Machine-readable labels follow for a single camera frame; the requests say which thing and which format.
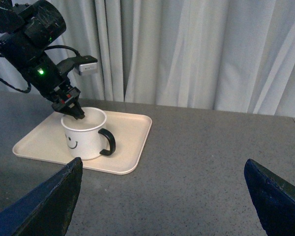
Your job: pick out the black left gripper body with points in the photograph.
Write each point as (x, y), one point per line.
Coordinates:
(45, 77)

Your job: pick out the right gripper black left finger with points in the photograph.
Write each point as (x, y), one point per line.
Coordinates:
(46, 210)

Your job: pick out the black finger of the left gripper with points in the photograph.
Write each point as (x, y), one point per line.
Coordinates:
(74, 109)

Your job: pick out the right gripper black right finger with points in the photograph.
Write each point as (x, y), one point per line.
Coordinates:
(273, 199)

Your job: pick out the white smiley mug black handle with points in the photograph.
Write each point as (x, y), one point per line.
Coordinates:
(88, 138)

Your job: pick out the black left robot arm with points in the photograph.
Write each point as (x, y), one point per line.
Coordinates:
(27, 31)

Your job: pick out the beige rectangular plastic tray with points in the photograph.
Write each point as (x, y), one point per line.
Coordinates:
(47, 143)

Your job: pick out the pale grey curtain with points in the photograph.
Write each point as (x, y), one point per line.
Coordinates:
(228, 55)

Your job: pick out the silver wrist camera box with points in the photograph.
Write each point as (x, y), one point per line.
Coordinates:
(81, 65)

